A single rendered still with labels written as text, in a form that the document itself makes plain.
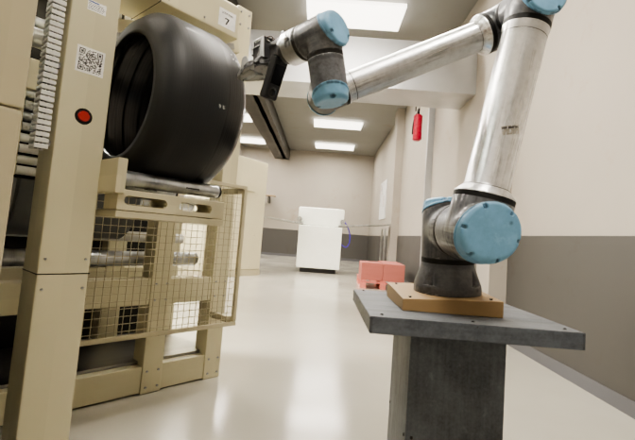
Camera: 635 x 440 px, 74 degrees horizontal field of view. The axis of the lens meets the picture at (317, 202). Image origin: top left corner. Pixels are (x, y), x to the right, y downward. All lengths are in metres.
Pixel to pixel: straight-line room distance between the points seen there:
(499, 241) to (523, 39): 0.50
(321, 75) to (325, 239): 7.80
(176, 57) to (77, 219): 0.54
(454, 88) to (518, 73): 3.98
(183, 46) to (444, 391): 1.19
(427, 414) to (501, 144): 0.71
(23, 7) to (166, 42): 0.76
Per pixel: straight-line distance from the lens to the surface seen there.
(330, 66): 1.04
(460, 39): 1.31
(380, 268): 6.84
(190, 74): 1.31
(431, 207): 1.23
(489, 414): 1.29
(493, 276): 3.93
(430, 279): 1.24
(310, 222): 8.89
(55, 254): 1.34
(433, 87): 5.08
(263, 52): 1.21
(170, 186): 1.37
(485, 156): 1.11
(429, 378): 1.21
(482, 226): 1.04
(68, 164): 1.34
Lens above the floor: 0.78
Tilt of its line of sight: 5 degrees up
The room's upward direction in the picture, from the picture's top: 4 degrees clockwise
